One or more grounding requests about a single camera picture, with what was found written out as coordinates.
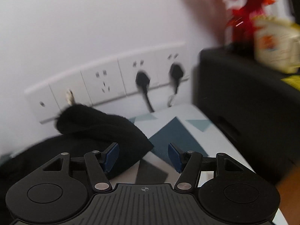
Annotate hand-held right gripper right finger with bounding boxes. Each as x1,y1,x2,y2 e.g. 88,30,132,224
168,142,249,191

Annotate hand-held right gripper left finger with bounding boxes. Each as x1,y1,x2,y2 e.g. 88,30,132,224
41,142,119,192

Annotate black sweater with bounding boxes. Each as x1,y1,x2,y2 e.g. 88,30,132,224
0,104,154,193

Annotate geometric patterned tablecloth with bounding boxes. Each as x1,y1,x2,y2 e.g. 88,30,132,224
109,103,258,185

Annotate black power plug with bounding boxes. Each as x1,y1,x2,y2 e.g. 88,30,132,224
167,62,185,107
135,69,155,112

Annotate large black box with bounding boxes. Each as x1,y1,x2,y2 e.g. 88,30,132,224
192,43,300,184

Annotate yellow object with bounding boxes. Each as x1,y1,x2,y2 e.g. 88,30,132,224
281,74,300,92

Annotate white yellow packet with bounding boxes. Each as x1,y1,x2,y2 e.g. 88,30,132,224
254,16,300,73

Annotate red orange flowers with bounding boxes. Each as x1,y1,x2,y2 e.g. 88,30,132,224
187,0,289,45

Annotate white wall socket panel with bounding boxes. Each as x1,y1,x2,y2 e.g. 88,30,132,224
25,42,191,125

